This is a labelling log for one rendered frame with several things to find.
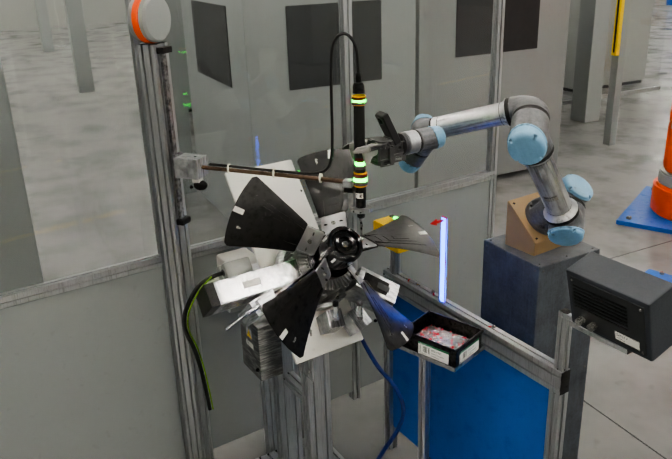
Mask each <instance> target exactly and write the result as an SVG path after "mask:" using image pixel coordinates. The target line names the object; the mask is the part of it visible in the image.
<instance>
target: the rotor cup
mask: <svg viewBox="0 0 672 459"><path fill-rule="evenodd" d="M326 237H327V239H326V240H325V241H324V242H323V240H324V239H325V238H326ZM343 241H347V242H348V247H344V246H343V245H342V242H343ZM362 250H363V244H362V240H361V238H360V236H359V235H358V233H357V232H356V231H355V230H353V229H352V228H350V227H346V226H339V227H336V228H334V229H332V230H331V231H330V232H329V233H328V234H327V235H326V236H323V238H322V240H321V242H320V244H319V246H318V248H317V250H316V252H315V254H314V255H313V256H310V255H309V260H310V263H311V265H312V267H313V268H314V270H315V269H316V267H317V266H318V264H319V263H320V261H321V260H322V258H323V257H325V258H326V260H327V263H328V266H329V269H330V272H331V277H330V279H336V278H339V277H342V276H343V275H344V274H346V273H347V272H348V270H347V268H348V267H349V266H351V265H352V263H353V262H355V261H356V260H357V259H358V258H359V257H360V255H361V253H362ZM334 258H335V259H336V261H334V262H333V263H332V262H331V261H332V260H333V259H334Z"/></svg>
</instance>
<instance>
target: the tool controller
mask: <svg viewBox="0 0 672 459"><path fill-rule="evenodd" d="M566 273H567V282H568V290H569V298H570V307H571V315H572V321H573V323H575V324H576V325H578V326H581V327H583V328H585V329H587V330H588V331H590V332H593V333H595V334H597V335H599V336H601V337H603V338H605V339H607V340H609V341H611V342H613V343H615V344H617V345H619V346H621V347H623V348H625V349H627V350H629V351H631V352H633V353H635V354H637V355H639V356H641V357H643V358H645V359H647V360H649V361H654V360H655V359H656V358H658V357H659V356H660V355H661V354H662V353H664V352H665V351H666V350H667V349H668V348H669V347H671V346H672V283H671V282H669V281H666V280H664V279H661V278H658V277H656V276H653V275H651V274H648V273H646V272H643V271H641V270H638V269H636V268H633V267H631V266H628V265H625V264H623V263H620V262H618V261H615V260H613V259H610V258H608V257H605V256H603V255H600V254H597V253H595V252H590V253H588V254H587V255H586V256H584V257H583V258H581V259H580V260H579V261H577V262H576V263H574V264H573V265H572V266H570V267H569V268H567V270H566Z"/></svg>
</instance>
